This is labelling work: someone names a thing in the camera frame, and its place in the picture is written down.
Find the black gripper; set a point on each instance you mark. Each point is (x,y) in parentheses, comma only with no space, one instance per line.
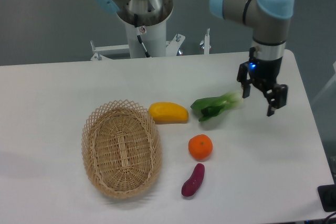
(263,74)

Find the green leafy bok choy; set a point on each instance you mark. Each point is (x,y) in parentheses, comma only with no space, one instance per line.
(214,106)

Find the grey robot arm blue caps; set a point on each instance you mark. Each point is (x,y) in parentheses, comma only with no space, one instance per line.
(269,19)

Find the orange tangerine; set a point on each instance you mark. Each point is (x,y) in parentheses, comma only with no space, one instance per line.
(200,147)

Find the yellow mango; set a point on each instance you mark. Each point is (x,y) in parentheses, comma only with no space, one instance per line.
(168,112)

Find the purple sweet potato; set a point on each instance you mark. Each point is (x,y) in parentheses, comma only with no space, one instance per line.
(192,185)

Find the black device at table edge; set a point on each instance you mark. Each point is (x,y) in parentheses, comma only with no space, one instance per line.
(327,197)

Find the woven wicker basket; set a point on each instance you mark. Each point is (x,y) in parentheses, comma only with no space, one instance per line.
(121,149)

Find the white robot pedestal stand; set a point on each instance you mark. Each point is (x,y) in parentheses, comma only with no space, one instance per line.
(145,25)

